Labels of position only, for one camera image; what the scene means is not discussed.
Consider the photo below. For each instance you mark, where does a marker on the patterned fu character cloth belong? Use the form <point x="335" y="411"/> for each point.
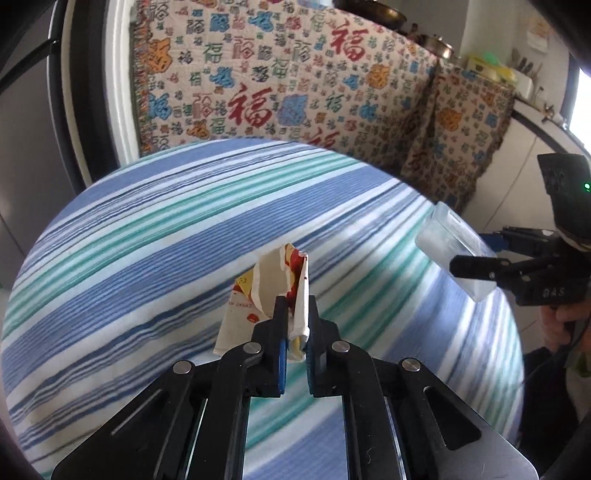
<point x="296" y="71"/>

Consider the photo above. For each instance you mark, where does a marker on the blue striped tablecloth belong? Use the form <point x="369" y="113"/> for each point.
<point x="176" y="256"/>

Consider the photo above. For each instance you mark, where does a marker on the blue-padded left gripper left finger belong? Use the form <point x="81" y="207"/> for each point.
<point x="207" y="408"/>

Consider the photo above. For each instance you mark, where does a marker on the yellow green kitchen container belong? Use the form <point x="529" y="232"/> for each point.
<point x="489" y="66"/>

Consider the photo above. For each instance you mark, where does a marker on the white knife block holder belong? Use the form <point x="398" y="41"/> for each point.
<point x="525" y="74"/>

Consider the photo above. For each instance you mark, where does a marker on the dark frying pan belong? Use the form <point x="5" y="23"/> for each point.
<point x="374" y="11"/>

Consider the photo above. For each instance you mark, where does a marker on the steel pot with lid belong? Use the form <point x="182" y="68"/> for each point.
<point x="437" y="46"/>

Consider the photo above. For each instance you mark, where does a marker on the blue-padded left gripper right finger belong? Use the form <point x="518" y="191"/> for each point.
<point x="337" y="368"/>

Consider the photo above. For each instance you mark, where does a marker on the grey double-door refrigerator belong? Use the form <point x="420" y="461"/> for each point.
<point x="39" y="173"/>

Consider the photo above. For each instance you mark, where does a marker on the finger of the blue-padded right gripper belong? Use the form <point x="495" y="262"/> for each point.
<point x="522" y="240"/>
<point x="470" y="272"/>

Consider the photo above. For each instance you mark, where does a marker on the yellow white food wrapper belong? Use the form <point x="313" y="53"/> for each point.
<point x="282" y="272"/>

